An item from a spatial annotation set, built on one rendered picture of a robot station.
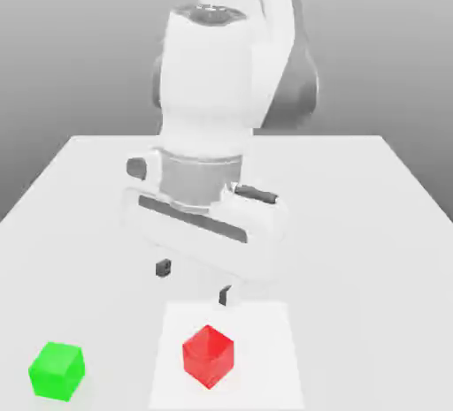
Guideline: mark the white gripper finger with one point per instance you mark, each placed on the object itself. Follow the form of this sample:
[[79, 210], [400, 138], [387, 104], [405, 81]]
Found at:
[[163, 268], [224, 295]]

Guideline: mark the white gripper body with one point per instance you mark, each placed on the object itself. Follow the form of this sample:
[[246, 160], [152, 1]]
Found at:
[[212, 241]]

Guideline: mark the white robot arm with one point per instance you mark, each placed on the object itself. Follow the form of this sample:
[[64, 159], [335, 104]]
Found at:
[[205, 75]]

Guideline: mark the small red cube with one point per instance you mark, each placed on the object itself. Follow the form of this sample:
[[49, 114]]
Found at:
[[208, 358]]

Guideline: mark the small green cube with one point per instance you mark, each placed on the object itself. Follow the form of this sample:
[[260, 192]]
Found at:
[[56, 372]]

